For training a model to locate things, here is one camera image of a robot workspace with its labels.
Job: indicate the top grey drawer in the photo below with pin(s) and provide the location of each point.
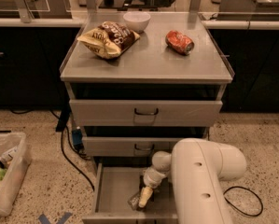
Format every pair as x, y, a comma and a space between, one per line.
160, 113

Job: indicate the clear plastic water bottle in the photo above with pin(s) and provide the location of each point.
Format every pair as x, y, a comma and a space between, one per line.
133, 202

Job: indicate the bottom grey drawer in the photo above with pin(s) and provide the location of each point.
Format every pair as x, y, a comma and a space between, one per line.
114, 188

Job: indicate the yellow brown chip bag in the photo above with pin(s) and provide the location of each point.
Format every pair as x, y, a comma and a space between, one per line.
109, 40

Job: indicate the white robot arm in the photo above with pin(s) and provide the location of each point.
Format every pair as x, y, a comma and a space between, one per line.
196, 168

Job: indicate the middle grey drawer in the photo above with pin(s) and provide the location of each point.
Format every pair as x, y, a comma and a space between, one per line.
126, 146

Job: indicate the grey drawer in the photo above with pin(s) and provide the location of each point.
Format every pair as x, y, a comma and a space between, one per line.
114, 188
126, 146
160, 113

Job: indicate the blue power adapter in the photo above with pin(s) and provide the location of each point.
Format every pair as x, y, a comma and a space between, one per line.
77, 139

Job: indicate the clear plastic bin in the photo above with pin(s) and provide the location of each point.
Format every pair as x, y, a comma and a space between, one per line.
15, 153

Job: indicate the crushed red soda can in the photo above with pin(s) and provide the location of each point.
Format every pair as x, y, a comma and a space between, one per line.
179, 42

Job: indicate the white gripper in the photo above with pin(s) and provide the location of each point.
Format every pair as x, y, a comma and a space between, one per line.
150, 180

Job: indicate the white bowl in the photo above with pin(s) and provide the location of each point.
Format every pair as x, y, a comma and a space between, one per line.
137, 20

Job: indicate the grey metal drawer cabinet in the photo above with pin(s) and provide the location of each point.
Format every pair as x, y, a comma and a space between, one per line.
149, 70

